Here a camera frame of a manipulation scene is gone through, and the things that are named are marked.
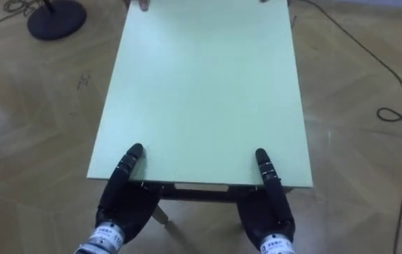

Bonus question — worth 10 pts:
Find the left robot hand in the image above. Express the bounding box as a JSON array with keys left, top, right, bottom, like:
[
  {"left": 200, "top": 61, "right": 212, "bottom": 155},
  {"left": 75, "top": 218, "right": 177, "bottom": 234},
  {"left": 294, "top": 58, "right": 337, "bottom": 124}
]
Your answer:
[{"left": 95, "top": 143, "right": 162, "bottom": 245}]

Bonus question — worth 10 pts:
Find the black round-base stand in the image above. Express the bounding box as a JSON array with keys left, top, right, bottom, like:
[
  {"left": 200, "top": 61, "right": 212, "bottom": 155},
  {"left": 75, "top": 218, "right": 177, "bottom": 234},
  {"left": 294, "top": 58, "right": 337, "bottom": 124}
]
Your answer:
[{"left": 27, "top": 0, "right": 88, "bottom": 41}]

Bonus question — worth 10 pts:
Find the coiled brown rope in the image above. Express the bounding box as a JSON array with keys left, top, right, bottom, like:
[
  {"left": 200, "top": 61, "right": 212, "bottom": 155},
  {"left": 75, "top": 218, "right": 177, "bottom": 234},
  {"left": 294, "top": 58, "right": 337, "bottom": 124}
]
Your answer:
[{"left": 0, "top": 0, "right": 45, "bottom": 31}]

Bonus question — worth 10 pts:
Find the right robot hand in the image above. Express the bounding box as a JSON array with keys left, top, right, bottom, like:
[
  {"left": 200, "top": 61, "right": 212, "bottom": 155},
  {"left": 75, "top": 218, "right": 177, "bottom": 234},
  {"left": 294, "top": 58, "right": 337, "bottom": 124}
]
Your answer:
[{"left": 236, "top": 147, "right": 296, "bottom": 248}]

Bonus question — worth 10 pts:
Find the pale green folding table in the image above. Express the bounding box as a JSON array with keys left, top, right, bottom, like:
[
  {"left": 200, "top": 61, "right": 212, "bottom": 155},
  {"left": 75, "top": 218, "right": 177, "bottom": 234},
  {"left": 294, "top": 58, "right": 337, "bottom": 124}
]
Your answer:
[{"left": 86, "top": 0, "right": 314, "bottom": 226}]

